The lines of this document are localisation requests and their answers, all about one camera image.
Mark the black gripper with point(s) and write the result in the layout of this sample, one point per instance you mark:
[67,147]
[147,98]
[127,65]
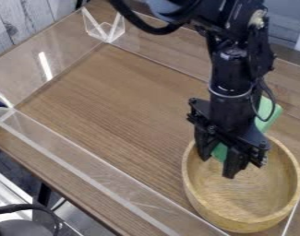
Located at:
[224,120]

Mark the clear acrylic corner bracket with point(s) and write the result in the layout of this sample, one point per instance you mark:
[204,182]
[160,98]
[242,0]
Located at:
[105,31]

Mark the green rectangular block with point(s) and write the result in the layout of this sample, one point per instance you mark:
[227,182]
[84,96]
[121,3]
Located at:
[270,112]

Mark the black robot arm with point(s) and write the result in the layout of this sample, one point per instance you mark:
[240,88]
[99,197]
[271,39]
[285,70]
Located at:
[235,26]

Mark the clear acrylic front wall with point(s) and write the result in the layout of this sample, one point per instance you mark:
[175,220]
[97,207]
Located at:
[120,141]

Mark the brown wooden bowl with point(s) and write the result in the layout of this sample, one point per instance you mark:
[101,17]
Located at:
[257,199]

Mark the black table leg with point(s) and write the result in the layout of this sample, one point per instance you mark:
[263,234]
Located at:
[45,194]

